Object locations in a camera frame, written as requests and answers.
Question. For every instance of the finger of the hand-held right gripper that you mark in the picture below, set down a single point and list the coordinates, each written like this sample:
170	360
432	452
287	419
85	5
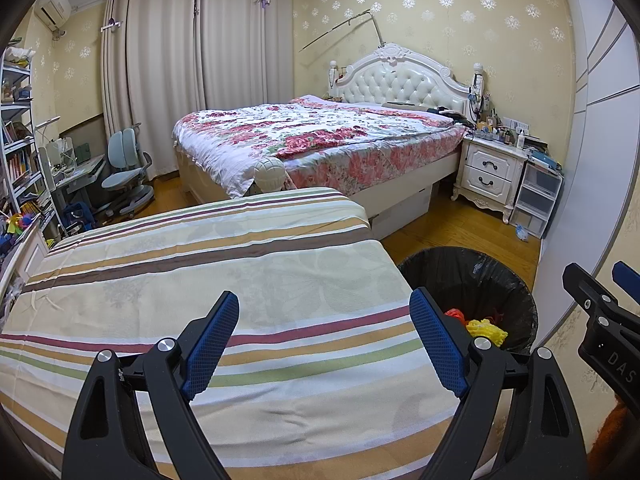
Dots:
627	280
587	290

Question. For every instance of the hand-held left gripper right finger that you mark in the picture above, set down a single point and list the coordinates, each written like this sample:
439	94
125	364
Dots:
437	345

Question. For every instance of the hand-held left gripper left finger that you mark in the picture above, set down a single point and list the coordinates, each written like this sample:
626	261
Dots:
210	345

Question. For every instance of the orange mesh net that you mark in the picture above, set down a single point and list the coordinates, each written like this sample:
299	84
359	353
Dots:
454	314

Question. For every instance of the yellow foam fruit net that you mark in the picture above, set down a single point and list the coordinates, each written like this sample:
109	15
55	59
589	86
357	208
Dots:
487	332

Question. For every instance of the black lined trash bin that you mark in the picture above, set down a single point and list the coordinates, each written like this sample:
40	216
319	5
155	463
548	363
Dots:
465	270

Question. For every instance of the person's right forearm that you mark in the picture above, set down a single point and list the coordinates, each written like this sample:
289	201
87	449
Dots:
612	435

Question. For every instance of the striped bedsheet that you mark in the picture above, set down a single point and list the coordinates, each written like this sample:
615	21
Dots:
200	270

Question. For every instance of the crumpled plastic wrapper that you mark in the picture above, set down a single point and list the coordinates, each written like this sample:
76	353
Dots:
522	233

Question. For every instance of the clear plastic drawer unit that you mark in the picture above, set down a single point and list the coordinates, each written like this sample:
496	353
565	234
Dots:
537	195

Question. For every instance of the white storage box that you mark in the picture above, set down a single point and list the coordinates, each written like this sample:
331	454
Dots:
405	210

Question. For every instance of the stack of books and papers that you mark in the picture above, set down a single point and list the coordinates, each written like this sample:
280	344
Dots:
545	157

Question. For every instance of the white wardrobe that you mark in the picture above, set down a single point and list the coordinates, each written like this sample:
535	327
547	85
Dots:
600	135

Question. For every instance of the white nightstand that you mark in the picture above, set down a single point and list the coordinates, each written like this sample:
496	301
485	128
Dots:
487	165

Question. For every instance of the white bottle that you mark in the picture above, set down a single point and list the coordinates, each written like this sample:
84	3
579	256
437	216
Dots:
521	139

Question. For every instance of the nightstand clutter of small bottles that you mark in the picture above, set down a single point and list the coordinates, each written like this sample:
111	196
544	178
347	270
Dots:
495	127

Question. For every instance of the grey swivel chair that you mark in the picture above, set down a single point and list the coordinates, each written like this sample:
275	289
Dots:
122	147

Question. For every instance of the grey desk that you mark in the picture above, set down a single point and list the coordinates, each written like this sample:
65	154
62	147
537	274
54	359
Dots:
85	167

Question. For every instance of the dark cloth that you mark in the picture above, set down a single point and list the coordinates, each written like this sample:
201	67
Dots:
447	115

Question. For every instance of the colourful toy pile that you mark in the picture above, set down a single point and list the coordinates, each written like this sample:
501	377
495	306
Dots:
17	230

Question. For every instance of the floral duvet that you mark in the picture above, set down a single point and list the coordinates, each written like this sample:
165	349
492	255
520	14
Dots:
325	135

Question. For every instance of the white bookshelf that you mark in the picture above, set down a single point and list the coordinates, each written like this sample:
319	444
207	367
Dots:
20	160

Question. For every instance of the beige curtain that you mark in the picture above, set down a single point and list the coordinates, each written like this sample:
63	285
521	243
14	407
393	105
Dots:
245	45
155	85

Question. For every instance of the white desk lamp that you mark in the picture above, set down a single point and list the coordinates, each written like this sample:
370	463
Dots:
47	127

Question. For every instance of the white upholstered bed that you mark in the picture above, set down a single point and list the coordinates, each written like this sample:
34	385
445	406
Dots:
400	75

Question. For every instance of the thin bent metal pole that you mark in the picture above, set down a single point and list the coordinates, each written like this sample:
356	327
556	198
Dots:
345	22

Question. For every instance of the white air conditioner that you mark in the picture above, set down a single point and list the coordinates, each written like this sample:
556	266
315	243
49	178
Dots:
55	5

